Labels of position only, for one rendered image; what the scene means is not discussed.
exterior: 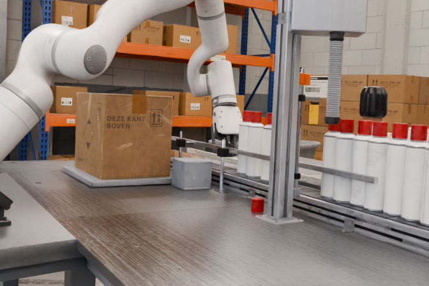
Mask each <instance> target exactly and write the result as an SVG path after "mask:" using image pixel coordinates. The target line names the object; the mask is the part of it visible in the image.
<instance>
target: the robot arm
mask: <svg viewBox="0 0 429 286"><path fill-rule="evenodd" d="M193 1H195V7H196V12H197V18H198V22H199V29H200V35H201V39H202V43H201V45H200V46H199V47H198V48H197V50H196V51H195V52H194V53H193V54H192V56H191V58H190V60H189V62H188V67H187V77H188V84H189V88H190V92H191V94H192V95H193V96H196V97H201V96H211V97H212V102H213V108H214V109H213V131H214V135H215V139H216V140H220V141H222V140H223V139H225V146H226V147H231V148H234V149H236V144H237V141H238V140H239V124H240V123H242V122H243V121H242V120H243V119H242V116H241V113H240V110H239V107H237V106H236V105H237V100H236V91H235V87H234V78H233V73H232V65H231V62H230V61H226V60H219V61H214V62H212V63H210V64H209V65H208V73H207V74H203V75H202V74H200V73H199V69H200V67H201V66H202V64H203V63H204V62H205V61H207V60H208V59H210V58H212V57H214V56H216V55H218V54H221V53H222V52H224V51H226V50H227V48H228V46H229V39H228V33H227V24H226V18H225V9H224V4H223V0H108V1H107V2H106V3H105V4H104V5H102V7H101V8H100V9H99V10H98V13H97V14H96V21H95V22H94V23H93V24H92V25H90V26H89V27H87V28H85V29H75V28H72V27H68V26H63V25H60V24H44V25H41V26H39V27H37V28H36V29H34V30H32V31H31V32H30V33H29V34H28V35H27V36H26V38H25V39H24V41H23V43H22V46H21V49H20V53H19V58H18V61H17V65H16V67H15V69H14V70H13V72H12V73H11V74H10V75H9V76H8V77H7V78H6V79H5V80H4V81H3V82H2V83H1V84H0V163H1V162H2V161H3V160H4V159H5V158H6V156H7V155H8V154H9V153H10V152H11V151H12V150H13V149H14V147H15V146H16V145H17V144H18V143H19V142H20V141H21V140H22V139H23V138H24V137H25V136H26V135H27V134H28V133H29V131H30V130H31V129H32V128H33V127H34V126H35V125H36V124H37V122H38V121H39V120H40V119H41V118H42V117H43V116H44V115H45V114H46V113H47V112H48V110H49V109H50V108H51V106H52V104H53V101H54V97H53V93H52V90H51V88H50V83H51V81H52V79H53V78H54V77H55V76H56V75H57V74H60V75H64V76H66V77H69V78H72V79H75V80H82V81H85V80H93V79H95V78H97V77H99V76H100V75H101V74H102V73H103V72H104V71H105V70H106V69H107V68H108V67H109V65H110V63H111V62H112V60H113V58H114V55H115V53H116V51H117V49H118V47H119V45H120V43H121V42H122V41H123V39H124V38H125V37H126V35H127V34H128V33H130V32H131V31H132V30H133V29H135V28H136V27H137V26H139V25H140V24H141V23H143V22H144V21H146V20H147V19H150V18H151V17H154V16H156V15H159V14H161V13H165V12H168V11H172V10H176V9H178V8H182V7H184V6H186V5H188V4H190V3H192V2H193Z"/></svg>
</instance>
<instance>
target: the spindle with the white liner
mask: <svg viewBox="0 0 429 286"><path fill-rule="evenodd" d="M387 111H388V92H387V90H386V88H385V87H379V86H367V87H364V88H363V89H362V91H361V93H360V101H359V115H360V116H364V117H363V120H367V121H373V122H374V121H382V122H383V117H386V115H387Z"/></svg>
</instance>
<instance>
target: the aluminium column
mask: <svg viewBox="0 0 429 286"><path fill-rule="evenodd" d="M291 6H292V0H278V13H285V12H286V13H287V12H290V13H291ZM301 35H302V34H292V33H291V32H290V23H285V24H278V25H277V26H276V50H275V75H274V88H273V113H272V126H271V151H270V164H269V189H268V202H267V217H268V218H272V219H274V220H276V221H280V220H291V219H292V203H293V191H294V167H295V155H296V131H297V108H298V95H299V71H300V59H301Z"/></svg>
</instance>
